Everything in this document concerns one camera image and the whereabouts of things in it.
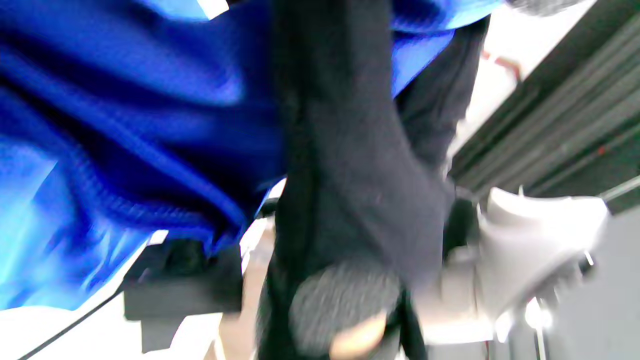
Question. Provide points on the white desktop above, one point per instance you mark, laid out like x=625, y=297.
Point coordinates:
x=75, y=340

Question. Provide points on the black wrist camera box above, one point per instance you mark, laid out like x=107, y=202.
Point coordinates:
x=185, y=290

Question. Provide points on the black and white hand controller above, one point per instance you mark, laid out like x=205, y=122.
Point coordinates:
x=525, y=240

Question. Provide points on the blue t-shirt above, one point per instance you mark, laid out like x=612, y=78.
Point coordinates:
x=125, y=125

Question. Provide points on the person's right forearm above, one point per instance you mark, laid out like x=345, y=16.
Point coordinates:
x=255, y=300

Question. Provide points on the person's left hand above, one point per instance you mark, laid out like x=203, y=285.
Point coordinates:
x=350, y=175

